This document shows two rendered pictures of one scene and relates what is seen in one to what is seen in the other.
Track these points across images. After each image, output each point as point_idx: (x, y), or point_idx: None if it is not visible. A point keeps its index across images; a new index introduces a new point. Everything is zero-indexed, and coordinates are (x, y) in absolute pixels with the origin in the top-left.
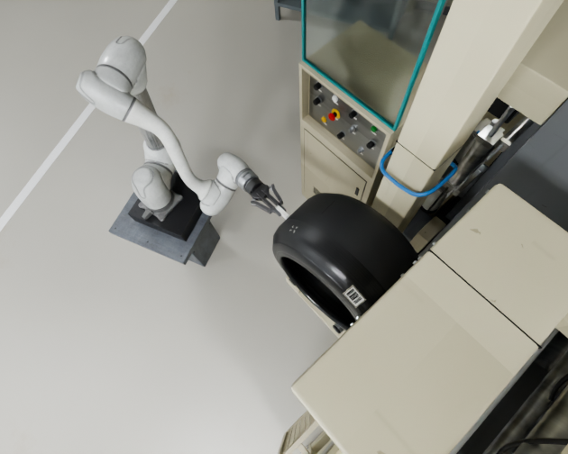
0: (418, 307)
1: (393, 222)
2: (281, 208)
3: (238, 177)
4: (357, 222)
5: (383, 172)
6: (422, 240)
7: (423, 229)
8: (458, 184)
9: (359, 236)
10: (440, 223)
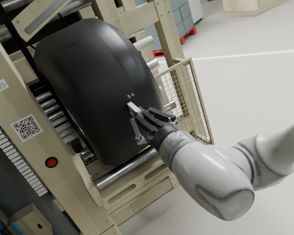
0: None
1: (35, 98)
2: (133, 109)
3: (191, 138)
4: (53, 35)
5: None
6: (35, 209)
7: (25, 214)
8: None
9: (60, 30)
10: (8, 219)
